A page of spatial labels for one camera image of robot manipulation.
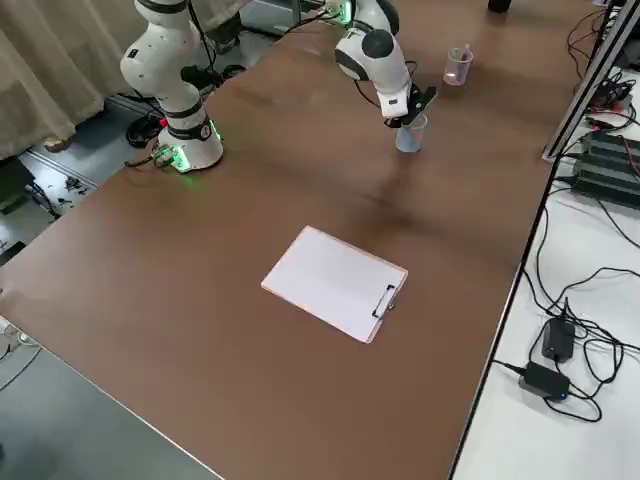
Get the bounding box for white clipboard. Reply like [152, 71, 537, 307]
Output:
[259, 224, 410, 346]

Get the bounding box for white power strip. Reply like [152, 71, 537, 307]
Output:
[0, 319, 36, 351]

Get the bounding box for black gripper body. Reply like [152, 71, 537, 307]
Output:
[402, 87, 425, 120]

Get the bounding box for black power adapter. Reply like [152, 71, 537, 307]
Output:
[518, 362, 571, 403]
[541, 318, 576, 364]

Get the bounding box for blue plastic cup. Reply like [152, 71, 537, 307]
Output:
[395, 114, 429, 154]

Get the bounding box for black ridged equipment box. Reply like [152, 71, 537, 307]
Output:
[569, 127, 640, 207]

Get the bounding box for white table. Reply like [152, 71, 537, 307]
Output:
[449, 0, 640, 480]

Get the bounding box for pink plastic cup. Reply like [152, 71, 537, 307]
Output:
[443, 47, 475, 86]

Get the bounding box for coiled black cable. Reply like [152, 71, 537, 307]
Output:
[124, 110, 169, 150]

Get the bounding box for aluminium profile post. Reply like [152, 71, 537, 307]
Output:
[541, 0, 640, 162]

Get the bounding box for beige curtain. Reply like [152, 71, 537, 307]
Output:
[0, 0, 246, 161]

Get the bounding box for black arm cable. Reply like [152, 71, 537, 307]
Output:
[185, 0, 420, 110]

